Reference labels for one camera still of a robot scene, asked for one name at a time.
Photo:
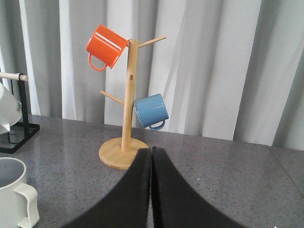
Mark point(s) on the grey white curtain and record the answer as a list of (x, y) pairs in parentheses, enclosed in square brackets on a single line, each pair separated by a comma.
[(228, 69)]

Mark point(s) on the black wire mug rack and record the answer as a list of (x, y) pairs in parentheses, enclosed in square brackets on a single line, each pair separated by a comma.
[(23, 130)]

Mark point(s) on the blue enamel mug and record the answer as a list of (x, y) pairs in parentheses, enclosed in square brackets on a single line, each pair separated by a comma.
[(151, 112)]

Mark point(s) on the orange enamel mug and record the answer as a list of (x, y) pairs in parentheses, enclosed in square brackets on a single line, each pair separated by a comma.
[(105, 45)]

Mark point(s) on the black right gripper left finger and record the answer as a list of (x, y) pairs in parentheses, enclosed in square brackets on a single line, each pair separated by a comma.
[(126, 205)]

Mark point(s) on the wooden mug tree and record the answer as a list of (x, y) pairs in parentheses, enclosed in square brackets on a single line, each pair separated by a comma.
[(120, 152)]

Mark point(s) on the white ribbed mug on rack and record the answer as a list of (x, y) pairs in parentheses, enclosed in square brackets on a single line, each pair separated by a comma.
[(10, 110)]

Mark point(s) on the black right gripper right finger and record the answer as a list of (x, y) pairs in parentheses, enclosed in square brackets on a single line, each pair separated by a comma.
[(176, 204)]

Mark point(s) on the cream HOME mug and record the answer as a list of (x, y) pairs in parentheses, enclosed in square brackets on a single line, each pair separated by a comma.
[(18, 200)]

